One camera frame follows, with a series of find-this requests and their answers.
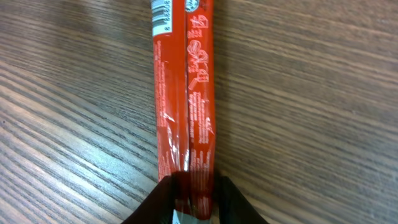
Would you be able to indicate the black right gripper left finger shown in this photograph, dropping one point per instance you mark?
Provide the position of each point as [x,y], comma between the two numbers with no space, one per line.
[158,207]

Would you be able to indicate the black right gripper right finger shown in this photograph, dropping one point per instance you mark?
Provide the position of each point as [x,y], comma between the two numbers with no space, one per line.
[233,207]

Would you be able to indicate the red snack bar wrapper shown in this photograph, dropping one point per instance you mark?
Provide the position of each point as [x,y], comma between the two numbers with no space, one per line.
[182,32]

